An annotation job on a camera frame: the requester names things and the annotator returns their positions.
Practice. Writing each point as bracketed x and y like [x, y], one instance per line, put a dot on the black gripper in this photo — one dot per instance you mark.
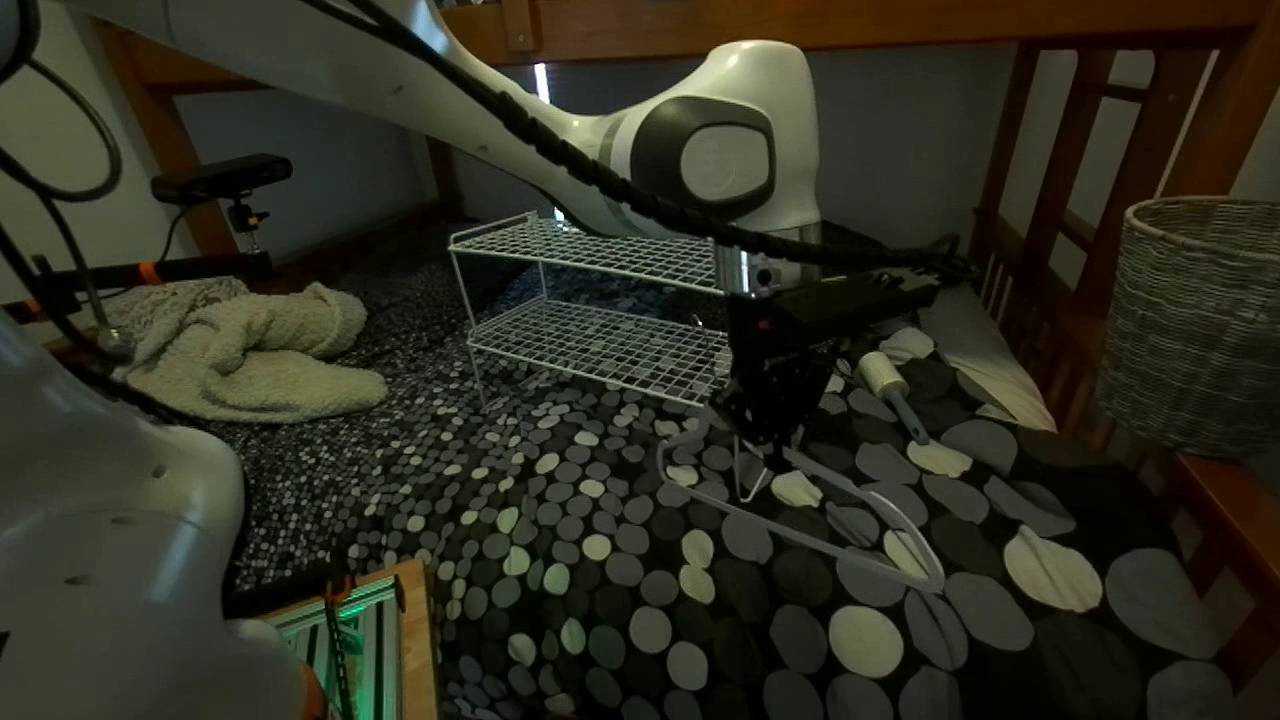
[772, 352]

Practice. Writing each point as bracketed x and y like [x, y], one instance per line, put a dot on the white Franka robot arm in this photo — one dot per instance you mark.
[400, 65]

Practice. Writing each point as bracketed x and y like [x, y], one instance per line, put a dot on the white flat pillow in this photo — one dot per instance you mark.
[983, 352]

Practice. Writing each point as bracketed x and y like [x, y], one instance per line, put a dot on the black grey dotted duvet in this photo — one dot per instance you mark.
[962, 627]

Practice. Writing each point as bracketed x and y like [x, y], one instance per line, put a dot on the grey window blind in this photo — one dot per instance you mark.
[905, 133]

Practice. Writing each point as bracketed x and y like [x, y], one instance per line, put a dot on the wooden box with green light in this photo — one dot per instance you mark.
[414, 640]

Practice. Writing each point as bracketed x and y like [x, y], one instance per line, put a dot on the grey woven laundry basket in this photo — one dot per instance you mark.
[1184, 323]

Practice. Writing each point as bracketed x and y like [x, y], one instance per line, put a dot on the brown wooden footboard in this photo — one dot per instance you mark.
[1234, 523]

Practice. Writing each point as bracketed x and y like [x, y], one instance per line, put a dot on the beige crumpled towel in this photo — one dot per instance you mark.
[254, 362]

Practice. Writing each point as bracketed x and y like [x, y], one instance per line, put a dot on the black camera on stand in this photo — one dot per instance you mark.
[226, 178]

